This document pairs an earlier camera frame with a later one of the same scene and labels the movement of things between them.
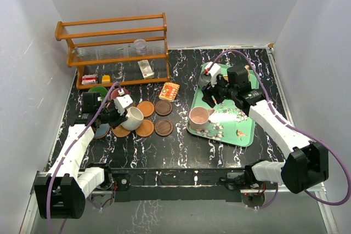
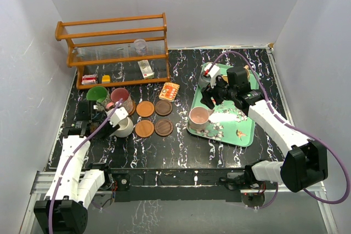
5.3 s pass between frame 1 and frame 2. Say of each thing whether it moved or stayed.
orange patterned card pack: stayed
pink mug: stayed
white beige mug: moved
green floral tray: stayed
